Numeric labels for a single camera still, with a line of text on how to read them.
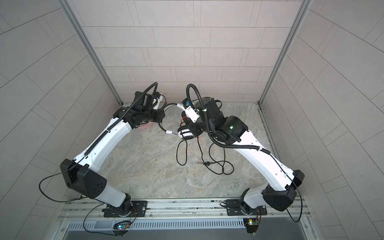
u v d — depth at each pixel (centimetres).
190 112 53
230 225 71
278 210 42
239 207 63
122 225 64
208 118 44
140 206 71
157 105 67
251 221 69
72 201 44
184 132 66
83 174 39
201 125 55
